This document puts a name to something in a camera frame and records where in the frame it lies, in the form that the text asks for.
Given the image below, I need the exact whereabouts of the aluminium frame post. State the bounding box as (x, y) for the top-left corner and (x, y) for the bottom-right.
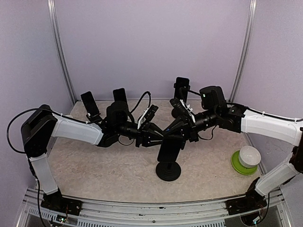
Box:
(47, 0), (78, 104)
(229, 0), (257, 102)

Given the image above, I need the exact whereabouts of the black phone silver case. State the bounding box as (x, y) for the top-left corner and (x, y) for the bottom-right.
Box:
(80, 91), (100, 117)

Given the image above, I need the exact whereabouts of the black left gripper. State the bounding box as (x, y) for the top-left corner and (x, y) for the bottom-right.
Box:
(116, 121), (169, 148)

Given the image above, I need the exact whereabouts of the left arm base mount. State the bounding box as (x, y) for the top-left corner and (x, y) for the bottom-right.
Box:
(41, 197), (82, 216)

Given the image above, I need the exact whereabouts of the black folding phone stand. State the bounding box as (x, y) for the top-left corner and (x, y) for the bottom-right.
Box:
(86, 113), (103, 124)

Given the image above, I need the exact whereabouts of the clear phone case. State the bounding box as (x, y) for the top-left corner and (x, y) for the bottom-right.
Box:
(113, 88), (127, 103)

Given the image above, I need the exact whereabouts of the blue phone underneath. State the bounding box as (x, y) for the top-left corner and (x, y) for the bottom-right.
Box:
(157, 138), (183, 162)

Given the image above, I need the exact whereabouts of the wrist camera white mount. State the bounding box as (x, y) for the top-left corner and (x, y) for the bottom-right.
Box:
(137, 105), (159, 129)
(169, 98), (196, 123)

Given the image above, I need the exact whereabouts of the left aluminium frame post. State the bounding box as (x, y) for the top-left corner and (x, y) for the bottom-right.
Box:
(47, 0), (78, 104)

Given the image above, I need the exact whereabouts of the green plate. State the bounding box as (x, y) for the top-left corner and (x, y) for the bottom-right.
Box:
(231, 150), (258, 175)

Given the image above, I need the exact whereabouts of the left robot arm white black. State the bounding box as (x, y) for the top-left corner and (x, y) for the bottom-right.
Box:
(21, 101), (163, 210)

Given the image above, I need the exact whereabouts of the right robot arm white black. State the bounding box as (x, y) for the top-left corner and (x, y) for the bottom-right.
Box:
(157, 86), (303, 210)

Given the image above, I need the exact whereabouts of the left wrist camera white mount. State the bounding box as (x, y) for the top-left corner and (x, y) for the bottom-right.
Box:
(137, 105), (159, 129)

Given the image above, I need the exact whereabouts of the black pole stand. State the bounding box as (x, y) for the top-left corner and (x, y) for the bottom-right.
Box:
(171, 82), (190, 119)
(155, 139), (185, 182)

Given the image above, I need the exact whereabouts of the white bowl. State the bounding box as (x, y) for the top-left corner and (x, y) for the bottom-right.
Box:
(239, 146), (261, 168)

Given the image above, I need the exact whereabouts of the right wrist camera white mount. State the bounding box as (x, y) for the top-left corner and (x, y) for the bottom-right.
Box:
(169, 98), (196, 123)

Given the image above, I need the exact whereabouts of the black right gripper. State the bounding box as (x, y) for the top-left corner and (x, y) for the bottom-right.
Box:
(163, 107), (220, 142)

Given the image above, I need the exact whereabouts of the front aluminium rail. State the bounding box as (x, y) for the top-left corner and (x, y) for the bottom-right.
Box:
(15, 189), (293, 227)

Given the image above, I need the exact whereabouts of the right aluminium frame post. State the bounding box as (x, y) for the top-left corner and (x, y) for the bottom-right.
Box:
(229, 0), (257, 102)

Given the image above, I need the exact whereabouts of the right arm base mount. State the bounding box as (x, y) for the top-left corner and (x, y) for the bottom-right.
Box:
(225, 197), (267, 215)

